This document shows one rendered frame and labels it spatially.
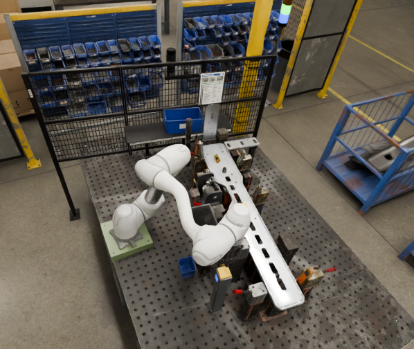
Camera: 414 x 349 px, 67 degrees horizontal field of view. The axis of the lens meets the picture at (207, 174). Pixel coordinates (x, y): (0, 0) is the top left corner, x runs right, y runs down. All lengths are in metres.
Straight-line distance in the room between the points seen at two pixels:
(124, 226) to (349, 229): 2.45
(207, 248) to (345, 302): 1.38
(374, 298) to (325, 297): 0.34
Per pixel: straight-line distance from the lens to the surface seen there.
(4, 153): 4.00
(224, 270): 1.70
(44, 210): 3.59
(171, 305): 2.10
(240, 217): 1.24
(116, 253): 2.22
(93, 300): 2.95
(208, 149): 2.52
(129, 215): 2.06
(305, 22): 4.58
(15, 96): 4.61
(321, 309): 2.28
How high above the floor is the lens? 2.65
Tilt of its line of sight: 45 degrees down
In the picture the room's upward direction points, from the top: 7 degrees clockwise
